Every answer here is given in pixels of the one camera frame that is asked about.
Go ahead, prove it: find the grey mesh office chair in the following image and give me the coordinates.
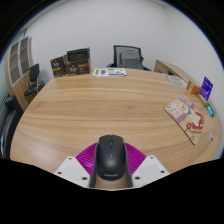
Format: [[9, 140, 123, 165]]
[[105, 44, 152, 72]]

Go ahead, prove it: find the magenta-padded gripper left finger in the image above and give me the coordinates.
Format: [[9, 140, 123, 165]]
[[54, 142, 99, 189]]

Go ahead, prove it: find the small yellow box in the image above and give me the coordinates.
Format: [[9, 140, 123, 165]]
[[197, 93, 208, 106]]

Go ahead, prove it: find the black computer mouse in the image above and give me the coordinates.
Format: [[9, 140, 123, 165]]
[[95, 134, 128, 181]]

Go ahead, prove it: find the white printed leaflet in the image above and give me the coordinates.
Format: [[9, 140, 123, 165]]
[[92, 67, 128, 78]]

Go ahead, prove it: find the round white patterned disc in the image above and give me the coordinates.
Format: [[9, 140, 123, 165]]
[[165, 74, 188, 88]]

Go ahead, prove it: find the purple standing card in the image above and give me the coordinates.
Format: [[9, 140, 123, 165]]
[[199, 76, 214, 102]]

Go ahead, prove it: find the small green box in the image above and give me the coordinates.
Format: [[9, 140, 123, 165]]
[[205, 101, 217, 118]]

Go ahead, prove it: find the orange box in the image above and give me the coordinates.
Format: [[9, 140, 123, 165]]
[[185, 80, 203, 96]]

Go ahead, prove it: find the wooden side desk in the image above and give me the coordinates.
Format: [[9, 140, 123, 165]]
[[153, 59, 201, 86]]

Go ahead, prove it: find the small brown carton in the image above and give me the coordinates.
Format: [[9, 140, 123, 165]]
[[49, 55, 67, 78]]

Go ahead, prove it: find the black visitor chair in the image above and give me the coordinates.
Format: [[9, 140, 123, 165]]
[[23, 63, 46, 98]]

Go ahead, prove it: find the large brown open carton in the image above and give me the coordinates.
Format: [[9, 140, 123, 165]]
[[64, 47, 92, 77]]

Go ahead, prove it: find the black leather armchair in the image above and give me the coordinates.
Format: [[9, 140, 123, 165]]
[[0, 94, 24, 159]]

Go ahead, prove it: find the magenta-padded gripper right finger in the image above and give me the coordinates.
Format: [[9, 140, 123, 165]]
[[123, 142, 170, 188]]

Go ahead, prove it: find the wooden shelf unit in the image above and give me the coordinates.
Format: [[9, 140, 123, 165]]
[[3, 35, 34, 113]]

